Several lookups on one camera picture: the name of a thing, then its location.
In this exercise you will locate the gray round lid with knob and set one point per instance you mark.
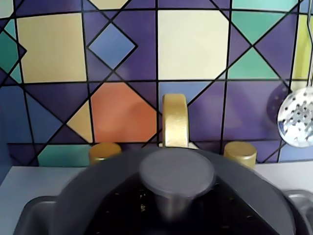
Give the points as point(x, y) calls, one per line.
point(176, 171)

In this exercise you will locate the grey toy sink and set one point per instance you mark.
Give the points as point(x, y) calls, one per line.
point(36, 215)

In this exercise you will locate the gold faucet spout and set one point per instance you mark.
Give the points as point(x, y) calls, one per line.
point(176, 120)

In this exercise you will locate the gold faucet knob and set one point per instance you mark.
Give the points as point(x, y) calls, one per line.
point(104, 152)
point(240, 153)

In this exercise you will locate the blue toy kitchen unit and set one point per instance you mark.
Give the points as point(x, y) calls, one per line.
point(195, 49)

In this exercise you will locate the steel slotted skimmer spoon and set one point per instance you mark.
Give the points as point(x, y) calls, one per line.
point(297, 117)

